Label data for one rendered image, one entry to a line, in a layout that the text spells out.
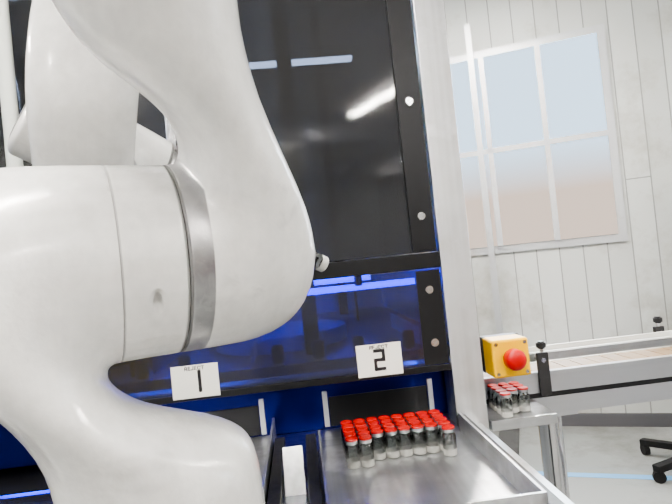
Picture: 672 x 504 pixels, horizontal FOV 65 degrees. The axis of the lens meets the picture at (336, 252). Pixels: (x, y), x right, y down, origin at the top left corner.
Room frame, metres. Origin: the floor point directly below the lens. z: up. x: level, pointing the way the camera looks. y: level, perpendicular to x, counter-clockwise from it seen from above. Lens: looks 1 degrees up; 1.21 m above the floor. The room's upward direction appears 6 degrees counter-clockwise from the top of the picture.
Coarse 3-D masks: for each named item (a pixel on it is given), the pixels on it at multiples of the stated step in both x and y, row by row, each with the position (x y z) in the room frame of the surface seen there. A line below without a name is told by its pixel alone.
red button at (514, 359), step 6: (504, 354) 1.00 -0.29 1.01; (510, 354) 0.98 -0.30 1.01; (516, 354) 0.98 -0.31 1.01; (522, 354) 0.98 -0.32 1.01; (504, 360) 0.99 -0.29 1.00; (510, 360) 0.98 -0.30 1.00; (516, 360) 0.98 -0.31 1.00; (522, 360) 0.98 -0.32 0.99; (510, 366) 0.98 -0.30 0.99; (516, 366) 0.98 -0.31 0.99; (522, 366) 0.98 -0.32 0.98
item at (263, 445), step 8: (272, 424) 1.01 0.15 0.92; (272, 432) 0.97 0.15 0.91; (256, 440) 1.03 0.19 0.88; (264, 440) 1.03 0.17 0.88; (272, 440) 0.95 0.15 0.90; (256, 448) 0.99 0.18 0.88; (264, 448) 0.98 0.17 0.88; (272, 448) 0.94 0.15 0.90; (264, 456) 0.94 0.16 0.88; (272, 456) 0.92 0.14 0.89; (264, 464) 0.90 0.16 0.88; (264, 472) 0.78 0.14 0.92; (264, 480) 0.75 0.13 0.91; (264, 488) 0.73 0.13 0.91; (264, 496) 0.72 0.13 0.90
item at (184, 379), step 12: (180, 372) 0.97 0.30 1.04; (192, 372) 0.97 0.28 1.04; (204, 372) 0.97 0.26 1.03; (216, 372) 0.97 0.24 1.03; (180, 384) 0.97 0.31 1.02; (192, 384) 0.97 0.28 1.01; (204, 384) 0.97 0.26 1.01; (216, 384) 0.97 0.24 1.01; (180, 396) 0.97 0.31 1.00; (192, 396) 0.97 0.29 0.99; (204, 396) 0.97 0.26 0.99
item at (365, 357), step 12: (360, 348) 0.99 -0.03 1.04; (372, 348) 0.99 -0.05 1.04; (384, 348) 0.99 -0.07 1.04; (396, 348) 1.00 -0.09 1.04; (360, 360) 0.99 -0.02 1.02; (372, 360) 0.99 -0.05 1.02; (396, 360) 1.00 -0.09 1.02; (360, 372) 0.99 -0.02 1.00; (372, 372) 0.99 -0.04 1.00; (384, 372) 0.99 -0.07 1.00; (396, 372) 1.00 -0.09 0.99
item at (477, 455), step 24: (456, 432) 0.96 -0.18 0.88; (480, 432) 0.86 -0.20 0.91; (336, 456) 0.91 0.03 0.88; (432, 456) 0.86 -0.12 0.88; (456, 456) 0.85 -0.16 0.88; (480, 456) 0.84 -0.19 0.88; (504, 456) 0.75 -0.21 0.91; (336, 480) 0.81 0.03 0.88; (360, 480) 0.80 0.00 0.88; (384, 480) 0.79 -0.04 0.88; (408, 480) 0.78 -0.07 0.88; (432, 480) 0.77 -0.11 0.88; (456, 480) 0.76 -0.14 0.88; (480, 480) 0.76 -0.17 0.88; (504, 480) 0.75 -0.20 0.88; (528, 480) 0.67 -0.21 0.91
